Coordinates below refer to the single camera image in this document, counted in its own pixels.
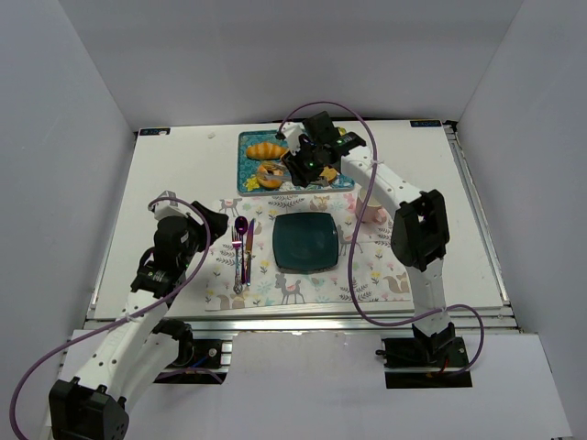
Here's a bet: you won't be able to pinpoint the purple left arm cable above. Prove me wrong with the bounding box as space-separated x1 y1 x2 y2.
9 196 216 439

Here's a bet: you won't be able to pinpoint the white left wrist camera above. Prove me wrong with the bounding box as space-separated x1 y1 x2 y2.
148 190 186 221

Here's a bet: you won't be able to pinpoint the teal floral serving tray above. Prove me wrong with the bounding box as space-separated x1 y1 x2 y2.
237 129 355 197

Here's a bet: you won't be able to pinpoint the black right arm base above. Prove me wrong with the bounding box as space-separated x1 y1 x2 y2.
375 337 472 390

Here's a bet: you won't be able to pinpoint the pink mug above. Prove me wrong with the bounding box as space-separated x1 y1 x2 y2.
355 188 388 225

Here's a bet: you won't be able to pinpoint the golden croissant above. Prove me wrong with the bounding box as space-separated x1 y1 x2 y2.
246 141 288 160

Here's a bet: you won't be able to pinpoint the purple iridescent knife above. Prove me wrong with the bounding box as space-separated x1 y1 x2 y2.
242 219 255 286

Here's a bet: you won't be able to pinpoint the right brown bread slice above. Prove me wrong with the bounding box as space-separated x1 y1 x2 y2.
320 167 338 182

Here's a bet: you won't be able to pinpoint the purple iridescent fork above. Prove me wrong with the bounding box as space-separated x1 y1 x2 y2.
231 226 242 295

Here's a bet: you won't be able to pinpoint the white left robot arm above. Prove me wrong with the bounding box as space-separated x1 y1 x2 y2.
49 195 228 439

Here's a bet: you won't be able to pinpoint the animal print placemat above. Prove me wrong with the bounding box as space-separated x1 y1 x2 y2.
203 192 412 311

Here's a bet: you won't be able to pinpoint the aluminium table frame rail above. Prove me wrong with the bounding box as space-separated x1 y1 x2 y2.
82 303 519 334

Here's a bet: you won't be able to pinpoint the purple iridescent spoon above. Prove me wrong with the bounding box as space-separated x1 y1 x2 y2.
234 215 249 240

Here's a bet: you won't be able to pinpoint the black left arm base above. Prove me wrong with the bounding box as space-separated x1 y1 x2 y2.
152 319 227 385

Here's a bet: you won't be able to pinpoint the glazed donut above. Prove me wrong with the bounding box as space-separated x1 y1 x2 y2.
256 161 285 190

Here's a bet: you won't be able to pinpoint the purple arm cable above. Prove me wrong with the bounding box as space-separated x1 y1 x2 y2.
9 196 216 439
277 100 485 377

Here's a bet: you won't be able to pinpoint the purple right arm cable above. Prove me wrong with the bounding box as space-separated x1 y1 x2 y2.
277 100 485 377

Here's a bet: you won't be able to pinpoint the metal tongs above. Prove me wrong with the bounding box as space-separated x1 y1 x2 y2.
256 161 338 190

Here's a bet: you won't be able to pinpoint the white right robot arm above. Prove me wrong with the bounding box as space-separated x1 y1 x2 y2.
276 112 455 365

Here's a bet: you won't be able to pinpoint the dark teal square plate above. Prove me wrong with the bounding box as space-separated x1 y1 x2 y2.
271 212 339 274

